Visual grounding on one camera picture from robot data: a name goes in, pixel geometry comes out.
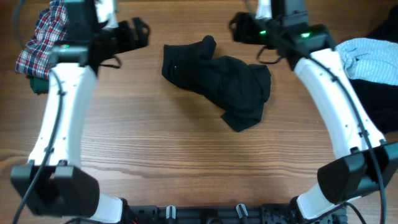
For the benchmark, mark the green folded garment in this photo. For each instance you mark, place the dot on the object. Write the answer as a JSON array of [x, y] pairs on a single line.
[[39, 85]]

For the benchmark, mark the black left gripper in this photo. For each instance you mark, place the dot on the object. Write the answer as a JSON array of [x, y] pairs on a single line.
[[130, 42]]

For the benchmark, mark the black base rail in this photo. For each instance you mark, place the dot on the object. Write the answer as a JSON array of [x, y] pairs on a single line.
[[264, 214]]

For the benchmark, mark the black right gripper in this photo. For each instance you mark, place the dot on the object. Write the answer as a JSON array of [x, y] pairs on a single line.
[[247, 23]]

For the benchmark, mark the plaid folded shirt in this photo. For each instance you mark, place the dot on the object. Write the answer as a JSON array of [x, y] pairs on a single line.
[[50, 27]]

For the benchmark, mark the light blue striped shirt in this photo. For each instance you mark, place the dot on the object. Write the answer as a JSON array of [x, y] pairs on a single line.
[[370, 60]]

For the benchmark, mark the dark navy garment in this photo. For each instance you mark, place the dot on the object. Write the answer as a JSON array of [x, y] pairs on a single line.
[[380, 100]]

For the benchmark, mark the black t-shirt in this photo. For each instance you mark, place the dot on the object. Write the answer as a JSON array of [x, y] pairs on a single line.
[[241, 90]]

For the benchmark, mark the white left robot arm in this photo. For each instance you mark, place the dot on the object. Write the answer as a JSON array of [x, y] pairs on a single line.
[[52, 182]]

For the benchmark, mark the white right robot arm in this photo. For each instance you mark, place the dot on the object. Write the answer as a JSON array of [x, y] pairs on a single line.
[[364, 161]]

